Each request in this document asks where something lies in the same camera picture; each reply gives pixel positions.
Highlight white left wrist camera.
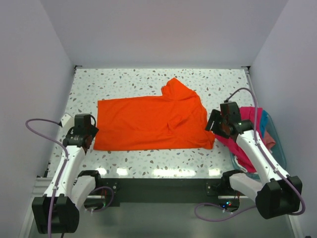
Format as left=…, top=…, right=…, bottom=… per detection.
left=58, top=113, right=74, bottom=128

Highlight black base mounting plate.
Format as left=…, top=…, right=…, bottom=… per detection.
left=83, top=177, right=241, bottom=214

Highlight blue t shirt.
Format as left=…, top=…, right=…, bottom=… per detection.
left=260, top=110, right=268, bottom=138

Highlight orange t shirt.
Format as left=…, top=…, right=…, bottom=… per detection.
left=94, top=78, right=215, bottom=151

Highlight clear blue plastic bin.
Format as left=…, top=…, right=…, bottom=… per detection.
left=230, top=114, right=287, bottom=181

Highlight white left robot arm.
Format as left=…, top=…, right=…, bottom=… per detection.
left=32, top=114, right=103, bottom=236

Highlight salmon t shirt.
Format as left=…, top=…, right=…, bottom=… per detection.
left=263, top=131, right=276, bottom=150

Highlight aluminium frame rail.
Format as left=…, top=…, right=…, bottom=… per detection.
left=32, top=178, right=248, bottom=200

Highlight pink t shirt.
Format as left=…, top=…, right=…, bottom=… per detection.
left=215, top=107, right=263, bottom=173

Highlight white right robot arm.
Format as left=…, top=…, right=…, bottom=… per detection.
left=206, top=100, right=305, bottom=219

